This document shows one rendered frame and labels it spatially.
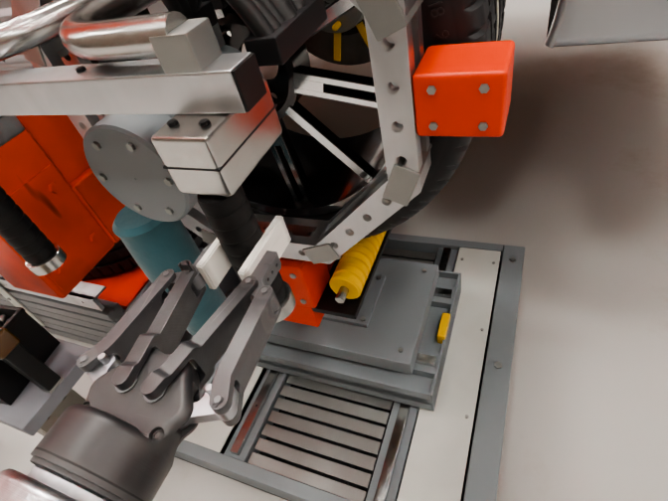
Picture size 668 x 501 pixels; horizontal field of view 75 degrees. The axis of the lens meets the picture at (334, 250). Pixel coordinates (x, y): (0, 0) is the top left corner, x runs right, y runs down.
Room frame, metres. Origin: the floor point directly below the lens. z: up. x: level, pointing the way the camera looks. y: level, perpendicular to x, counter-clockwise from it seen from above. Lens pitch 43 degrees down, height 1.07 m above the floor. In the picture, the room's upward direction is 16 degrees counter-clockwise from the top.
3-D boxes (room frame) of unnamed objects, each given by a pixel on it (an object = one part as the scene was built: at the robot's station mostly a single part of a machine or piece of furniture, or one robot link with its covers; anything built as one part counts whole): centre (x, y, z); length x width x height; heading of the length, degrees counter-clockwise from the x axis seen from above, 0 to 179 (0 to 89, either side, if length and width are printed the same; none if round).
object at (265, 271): (0.25, 0.06, 0.83); 0.05 x 0.03 x 0.01; 147
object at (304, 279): (0.62, 0.07, 0.48); 0.16 x 0.12 x 0.17; 148
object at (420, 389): (0.73, 0.00, 0.13); 0.50 x 0.36 x 0.10; 58
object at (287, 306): (0.29, 0.07, 0.83); 0.04 x 0.04 x 0.16
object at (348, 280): (0.60, -0.06, 0.51); 0.29 x 0.06 x 0.06; 148
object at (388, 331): (0.73, 0.00, 0.32); 0.40 x 0.30 x 0.28; 58
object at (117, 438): (0.16, 0.16, 0.83); 0.09 x 0.08 x 0.07; 148
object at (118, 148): (0.52, 0.13, 0.85); 0.21 x 0.14 x 0.14; 148
